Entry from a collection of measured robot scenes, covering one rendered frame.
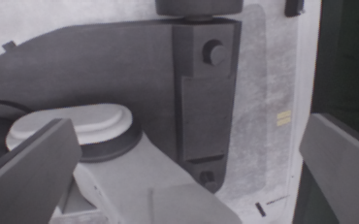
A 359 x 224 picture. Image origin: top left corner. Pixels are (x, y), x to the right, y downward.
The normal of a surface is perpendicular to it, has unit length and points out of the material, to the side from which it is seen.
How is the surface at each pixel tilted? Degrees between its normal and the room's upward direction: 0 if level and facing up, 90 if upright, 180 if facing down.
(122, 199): 90
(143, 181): 90
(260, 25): 0
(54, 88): 0
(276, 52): 0
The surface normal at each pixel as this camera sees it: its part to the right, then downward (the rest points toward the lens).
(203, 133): 0.18, 0.48
